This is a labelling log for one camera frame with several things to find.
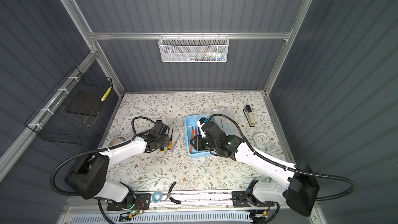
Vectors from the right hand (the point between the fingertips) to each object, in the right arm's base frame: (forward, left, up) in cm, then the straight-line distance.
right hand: (193, 143), depth 76 cm
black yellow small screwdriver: (+2, +19, -12) cm, 22 cm away
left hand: (+9, +19, -13) cm, 24 cm away
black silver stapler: (+30, -35, -14) cm, 48 cm away
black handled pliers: (-20, +13, -16) cm, 29 cm away
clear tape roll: (+9, +49, -14) cm, 52 cm away
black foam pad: (+16, +54, +13) cm, 58 cm away
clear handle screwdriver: (+7, +13, -17) cm, 22 cm away
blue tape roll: (-21, +18, -16) cm, 32 cm away
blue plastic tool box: (+18, +3, -16) cm, 24 cm away
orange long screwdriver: (+13, +3, -18) cm, 22 cm away
